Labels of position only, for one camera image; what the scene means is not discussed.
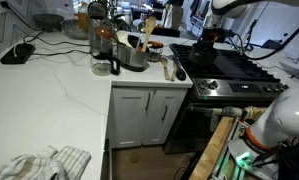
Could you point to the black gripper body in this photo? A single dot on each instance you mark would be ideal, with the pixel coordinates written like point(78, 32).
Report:
point(215, 35)

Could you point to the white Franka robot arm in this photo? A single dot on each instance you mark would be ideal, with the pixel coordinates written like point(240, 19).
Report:
point(285, 116)

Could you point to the dark cooking pot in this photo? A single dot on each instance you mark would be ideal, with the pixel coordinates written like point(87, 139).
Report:
point(199, 57)

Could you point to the black plastic spoon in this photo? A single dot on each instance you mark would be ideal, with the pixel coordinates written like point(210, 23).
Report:
point(179, 71)

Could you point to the slim wooden spoon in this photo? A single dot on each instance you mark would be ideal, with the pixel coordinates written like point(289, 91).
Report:
point(173, 71)

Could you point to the black gas stove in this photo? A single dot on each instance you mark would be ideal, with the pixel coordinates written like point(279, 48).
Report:
point(229, 90)

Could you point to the white plastic spoon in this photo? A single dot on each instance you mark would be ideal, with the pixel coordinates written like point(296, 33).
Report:
point(123, 38)

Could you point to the black griddle plate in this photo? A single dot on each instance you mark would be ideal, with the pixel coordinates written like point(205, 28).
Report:
point(234, 66)

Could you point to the silver range knob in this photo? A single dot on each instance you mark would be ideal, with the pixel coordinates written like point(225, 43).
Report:
point(213, 84)
point(202, 85)

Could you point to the small glass jar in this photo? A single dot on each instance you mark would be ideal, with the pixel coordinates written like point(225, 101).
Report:
point(155, 54)

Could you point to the large wooden spatula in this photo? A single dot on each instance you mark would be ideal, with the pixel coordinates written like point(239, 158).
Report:
point(149, 28)

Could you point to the metal utensil container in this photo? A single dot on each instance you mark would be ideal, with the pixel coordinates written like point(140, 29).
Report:
point(132, 58)

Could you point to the narrow white cabinet door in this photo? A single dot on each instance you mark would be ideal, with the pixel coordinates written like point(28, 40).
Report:
point(164, 115)

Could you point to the wooden butcher block table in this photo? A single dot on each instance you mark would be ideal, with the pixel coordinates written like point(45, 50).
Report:
point(213, 150)

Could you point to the wide white cabinet door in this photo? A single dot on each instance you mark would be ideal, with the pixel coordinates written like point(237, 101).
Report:
point(129, 116)

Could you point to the glass coffee press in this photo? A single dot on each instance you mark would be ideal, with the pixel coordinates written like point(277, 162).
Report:
point(101, 50)

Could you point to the orange bottle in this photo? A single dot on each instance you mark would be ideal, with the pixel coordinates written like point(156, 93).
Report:
point(83, 16)

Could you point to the metal mixing bowl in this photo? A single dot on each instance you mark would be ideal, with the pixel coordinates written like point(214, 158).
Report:
point(73, 29)

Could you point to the dark stone bowl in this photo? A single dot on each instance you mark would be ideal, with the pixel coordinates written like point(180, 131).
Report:
point(48, 21)

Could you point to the black flat device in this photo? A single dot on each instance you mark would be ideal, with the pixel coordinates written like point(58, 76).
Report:
point(17, 53)

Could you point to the striped dish towel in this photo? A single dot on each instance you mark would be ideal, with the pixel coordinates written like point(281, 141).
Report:
point(44, 164)

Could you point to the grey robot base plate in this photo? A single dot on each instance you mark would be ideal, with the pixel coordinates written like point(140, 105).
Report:
point(252, 158)

